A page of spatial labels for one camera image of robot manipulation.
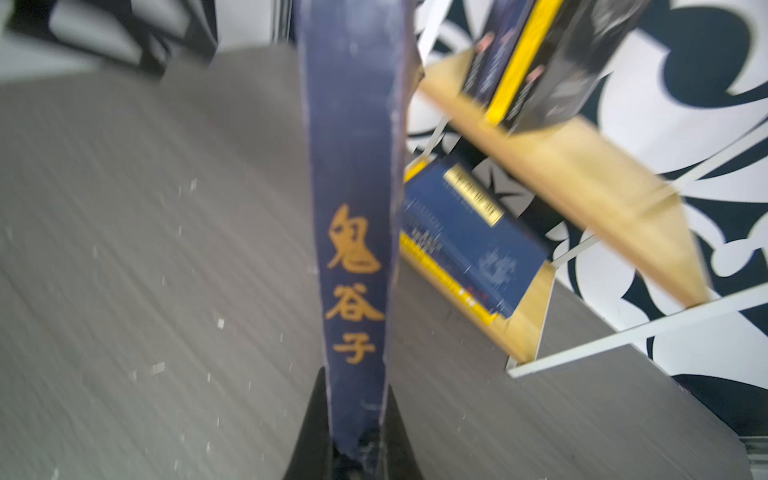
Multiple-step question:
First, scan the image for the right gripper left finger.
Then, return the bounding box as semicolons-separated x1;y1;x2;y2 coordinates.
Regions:
283;367;332;480

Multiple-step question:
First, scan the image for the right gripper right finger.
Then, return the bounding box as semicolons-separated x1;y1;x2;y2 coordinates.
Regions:
380;387;423;480

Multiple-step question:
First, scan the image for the navy book yellow label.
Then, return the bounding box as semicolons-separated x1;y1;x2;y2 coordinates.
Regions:
403;158;548;318

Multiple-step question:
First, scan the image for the black Murphy's law book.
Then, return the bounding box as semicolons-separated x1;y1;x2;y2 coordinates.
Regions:
501;0;649;133

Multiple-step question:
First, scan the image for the yellow cartoon cover book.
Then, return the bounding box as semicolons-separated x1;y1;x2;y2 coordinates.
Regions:
486;0;563;125

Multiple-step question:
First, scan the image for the purple Guiguzi portrait book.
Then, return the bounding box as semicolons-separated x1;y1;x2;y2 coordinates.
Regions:
462;0;535;107

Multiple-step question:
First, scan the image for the yellow book in shelf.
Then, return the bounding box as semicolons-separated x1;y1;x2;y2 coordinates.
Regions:
401;158;504;325

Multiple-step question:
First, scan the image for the white wooden bookshelf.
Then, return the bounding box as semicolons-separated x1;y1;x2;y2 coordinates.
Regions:
409;1;767;388

